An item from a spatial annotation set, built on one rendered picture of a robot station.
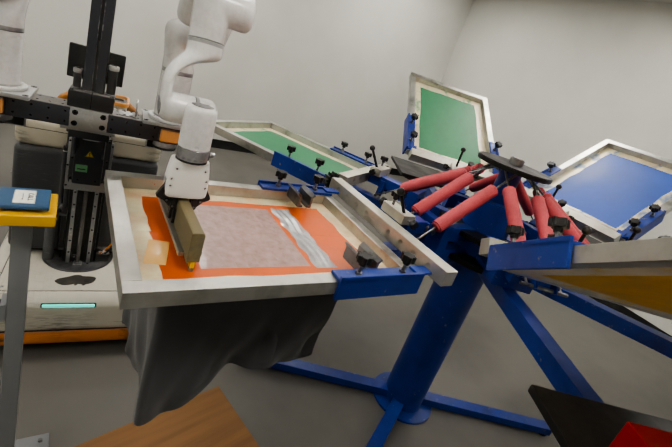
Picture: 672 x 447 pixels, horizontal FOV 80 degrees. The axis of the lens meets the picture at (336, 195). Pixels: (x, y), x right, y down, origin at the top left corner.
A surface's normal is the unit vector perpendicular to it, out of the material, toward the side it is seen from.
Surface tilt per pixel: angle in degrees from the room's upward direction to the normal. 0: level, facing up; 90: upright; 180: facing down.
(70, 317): 90
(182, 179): 90
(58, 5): 90
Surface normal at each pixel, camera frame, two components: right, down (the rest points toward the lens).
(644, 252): -0.95, -0.29
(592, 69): -0.81, -0.08
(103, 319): 0.41, 0.43
